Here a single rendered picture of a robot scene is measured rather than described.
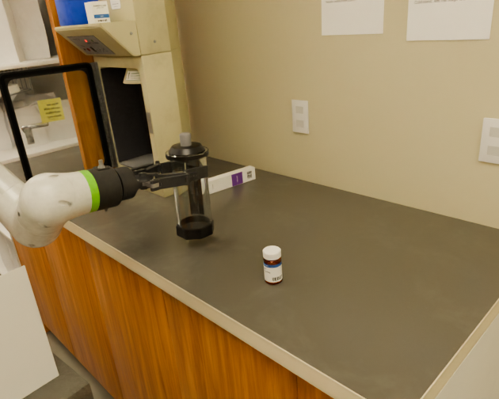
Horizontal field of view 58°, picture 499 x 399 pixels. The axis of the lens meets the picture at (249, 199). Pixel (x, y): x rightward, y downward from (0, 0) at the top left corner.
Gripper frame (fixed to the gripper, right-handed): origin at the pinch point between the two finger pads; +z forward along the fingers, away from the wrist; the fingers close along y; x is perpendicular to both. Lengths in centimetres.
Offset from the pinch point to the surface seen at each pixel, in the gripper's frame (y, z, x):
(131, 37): 35.2, 7.8, -32.2
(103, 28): 35.4, -0.6, -34.6
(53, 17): 72, 1, -39
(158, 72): 35.1, 16.7, -22.0
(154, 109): 35.1, 14.3, -10.6
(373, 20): -18, 53, -37
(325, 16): -2, 53, -38
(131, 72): 48, 14, -22
